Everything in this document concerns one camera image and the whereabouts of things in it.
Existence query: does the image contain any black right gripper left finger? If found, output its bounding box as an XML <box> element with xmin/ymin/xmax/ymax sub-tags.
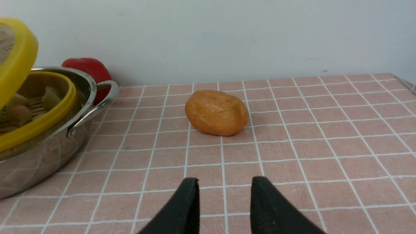
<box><xmin>138</xmin><ymin>178</ymin><xmax>200</xmax><ymax>234</ymax></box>

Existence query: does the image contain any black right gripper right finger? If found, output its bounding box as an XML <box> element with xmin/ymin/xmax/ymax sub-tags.
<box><xmin>250</xmin><ymin>176</ymin><xmax>325</xmax><ymax>234</ymax></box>

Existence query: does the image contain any yellow-rimmed bamboo steamer basket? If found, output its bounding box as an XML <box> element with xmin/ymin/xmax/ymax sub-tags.
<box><xmin>1</xmin><ymin>71</ymin><xmax>77</xmax><ymax>158</ymax></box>

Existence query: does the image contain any yellow woven bamboo steamer lid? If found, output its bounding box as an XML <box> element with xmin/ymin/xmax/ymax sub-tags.
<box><xmin>0</xmin><ymin>18</ymin><xmax>38</xmax><ymax>108</ymax></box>

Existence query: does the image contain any stainless steel pot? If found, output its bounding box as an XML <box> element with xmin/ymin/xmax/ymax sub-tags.
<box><xmin>0</xmin><ymin>67</ymin><xmax>118</xmax><ymax>199</ymax></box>

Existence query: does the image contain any pink checked tablecloth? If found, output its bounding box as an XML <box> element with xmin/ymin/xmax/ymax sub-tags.
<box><xmin>1</xmin><ymin>74</ymin><xmax>415</xmax><ymax>234</ymax></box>

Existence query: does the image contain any orange-brown potato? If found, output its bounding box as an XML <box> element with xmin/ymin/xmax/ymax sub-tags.
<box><xmin>185</xmin><ymin>89</ymin><xmax>249</xmax><ymax>137</ymax></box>

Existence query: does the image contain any red bell pepper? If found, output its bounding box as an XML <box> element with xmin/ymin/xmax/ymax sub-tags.
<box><xmin>61</xmin><ymin>58</ymin><xmax>112</xmax><ymax>84</ymax></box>

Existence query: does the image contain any green dumpling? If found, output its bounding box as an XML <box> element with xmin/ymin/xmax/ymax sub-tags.
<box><xmin>41</xmin><ymin>86</ymin><xmax>61</xmax><ymax>111</ymax></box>

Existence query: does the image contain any pink dumpling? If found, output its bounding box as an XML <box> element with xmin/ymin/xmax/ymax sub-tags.
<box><xmin>6</xmin><ymin>105</ymin><xmax>33</xmax><ymax>127</ymax></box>

